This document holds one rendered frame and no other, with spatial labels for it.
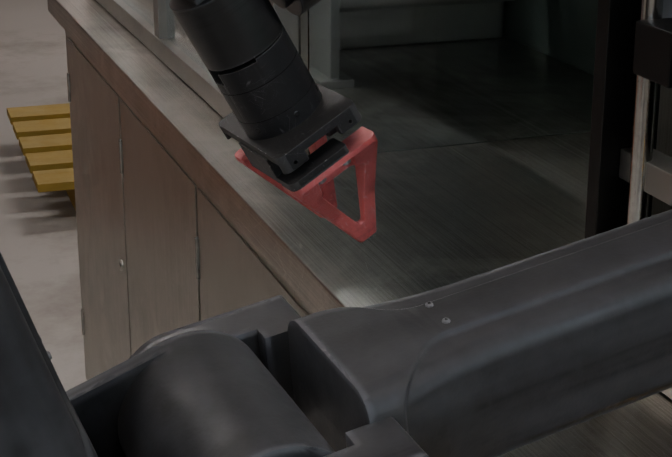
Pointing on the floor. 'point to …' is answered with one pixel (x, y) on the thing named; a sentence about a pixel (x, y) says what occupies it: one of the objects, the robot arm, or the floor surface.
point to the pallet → (46, 145)
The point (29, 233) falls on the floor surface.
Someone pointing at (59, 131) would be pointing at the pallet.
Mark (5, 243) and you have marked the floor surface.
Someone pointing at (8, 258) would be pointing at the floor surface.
